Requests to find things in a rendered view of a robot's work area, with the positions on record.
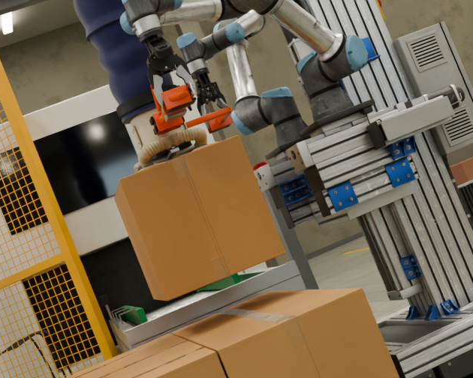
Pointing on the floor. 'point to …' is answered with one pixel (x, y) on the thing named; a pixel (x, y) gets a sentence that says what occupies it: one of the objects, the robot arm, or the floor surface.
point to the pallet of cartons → (471, 168)
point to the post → (291, 242)
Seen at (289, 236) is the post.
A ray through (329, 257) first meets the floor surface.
